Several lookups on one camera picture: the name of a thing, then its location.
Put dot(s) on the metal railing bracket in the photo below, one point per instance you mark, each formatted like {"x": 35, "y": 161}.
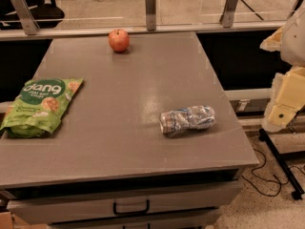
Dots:
{"x": 150, "y": 7}
{"x": 227, "y": 16}
{"x": 29, "y": 26}

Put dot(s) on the grey cabinet drawer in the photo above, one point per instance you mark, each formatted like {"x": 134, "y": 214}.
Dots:
{"x": 126, "y": 203}

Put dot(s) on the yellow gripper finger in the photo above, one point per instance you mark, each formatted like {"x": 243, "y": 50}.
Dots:
{"x": 287, "y": 98}
{"x": 273, "y": 42}

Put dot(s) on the crushed silver redbull can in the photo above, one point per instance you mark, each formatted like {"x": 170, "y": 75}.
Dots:
{"x": 197, "y": 118}

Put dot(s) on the black stand leg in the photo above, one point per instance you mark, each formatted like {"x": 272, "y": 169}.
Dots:
{"x": 282, "y": 159}

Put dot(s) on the left metal railing bracket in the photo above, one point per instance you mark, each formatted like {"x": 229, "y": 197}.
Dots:
{"x": 29, "y": 26}

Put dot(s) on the middle metal railing bracket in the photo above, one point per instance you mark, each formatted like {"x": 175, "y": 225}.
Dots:
{"x": 150, "y": 7}

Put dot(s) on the green dang chips bag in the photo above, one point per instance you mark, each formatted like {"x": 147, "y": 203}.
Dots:
{"x": 39, "y": 107}

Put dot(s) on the lower grey drawer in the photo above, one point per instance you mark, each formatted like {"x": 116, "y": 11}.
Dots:
{"x": 192, "y": 219}

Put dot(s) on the black drawer handle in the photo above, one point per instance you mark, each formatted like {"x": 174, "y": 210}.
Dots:
{"x": 131, "y": 209}

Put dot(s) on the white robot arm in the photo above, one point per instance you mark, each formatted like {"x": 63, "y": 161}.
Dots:
{"x": 292, "y": 48}

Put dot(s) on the black office chair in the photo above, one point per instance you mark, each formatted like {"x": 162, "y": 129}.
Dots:
{"x": 44, "y": 12}

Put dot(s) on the red apple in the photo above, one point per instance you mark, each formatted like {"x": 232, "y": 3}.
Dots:
{"x": 119, "y": 40}

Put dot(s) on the right metal railing bracket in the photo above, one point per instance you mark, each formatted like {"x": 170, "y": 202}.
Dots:
{"x": 227, "y": 16}

